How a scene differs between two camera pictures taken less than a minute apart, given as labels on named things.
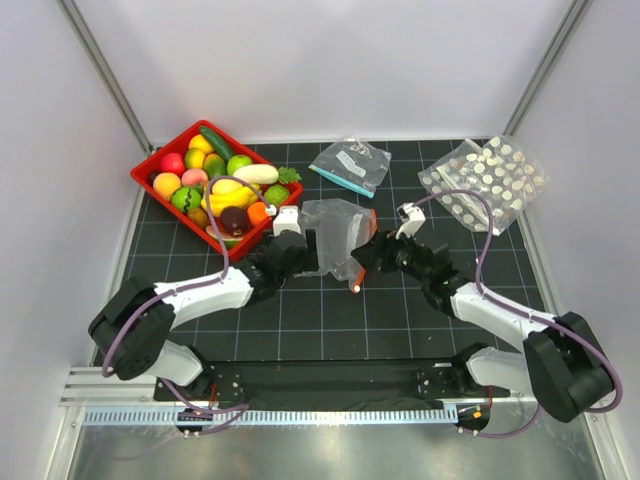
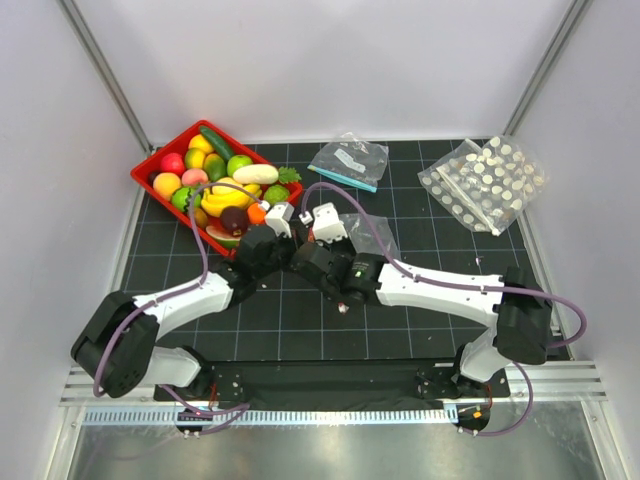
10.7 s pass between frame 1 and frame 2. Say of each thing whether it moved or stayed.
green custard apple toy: stayed
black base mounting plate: stayed
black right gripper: moved
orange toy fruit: stayed
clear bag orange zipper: moved
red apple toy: stayed
